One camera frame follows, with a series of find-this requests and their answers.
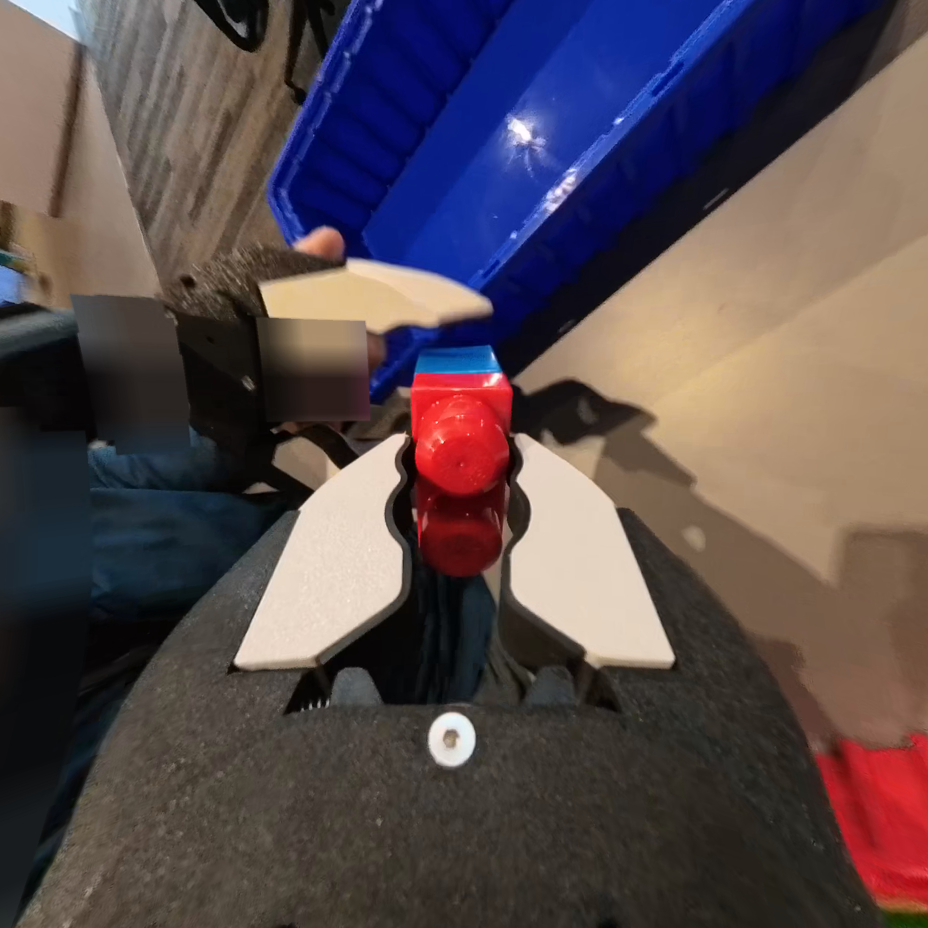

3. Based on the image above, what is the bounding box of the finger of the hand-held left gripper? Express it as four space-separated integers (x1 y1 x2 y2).
257 257 495 336

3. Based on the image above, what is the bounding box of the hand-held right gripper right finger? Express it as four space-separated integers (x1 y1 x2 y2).
499 434 677 669

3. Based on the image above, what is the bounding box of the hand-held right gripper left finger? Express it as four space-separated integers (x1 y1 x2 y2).
233 434 416 669

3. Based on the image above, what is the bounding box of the blue one-stud mega block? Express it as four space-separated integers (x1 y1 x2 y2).
415 347 506 377

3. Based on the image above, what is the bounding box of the red two-stud mega block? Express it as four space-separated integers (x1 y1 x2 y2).
409 373 514 579

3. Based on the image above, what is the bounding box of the blue plastic bin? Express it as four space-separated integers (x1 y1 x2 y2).
267 0 900 403

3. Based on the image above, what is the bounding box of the red plastic bin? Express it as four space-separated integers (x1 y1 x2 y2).
815 732 928 911

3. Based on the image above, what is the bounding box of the person's left hand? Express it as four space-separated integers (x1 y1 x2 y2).
296 226 347 263

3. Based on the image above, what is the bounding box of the black chair base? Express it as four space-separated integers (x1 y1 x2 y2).
194 0 349 106

